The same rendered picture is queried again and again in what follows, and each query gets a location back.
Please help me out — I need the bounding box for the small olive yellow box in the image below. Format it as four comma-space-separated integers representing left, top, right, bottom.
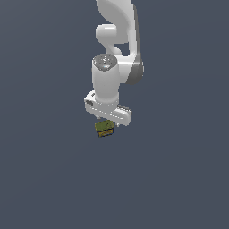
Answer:
94, 119, 115, 139

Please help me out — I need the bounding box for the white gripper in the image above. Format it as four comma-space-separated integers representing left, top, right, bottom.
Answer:
83, 90, 133, 128

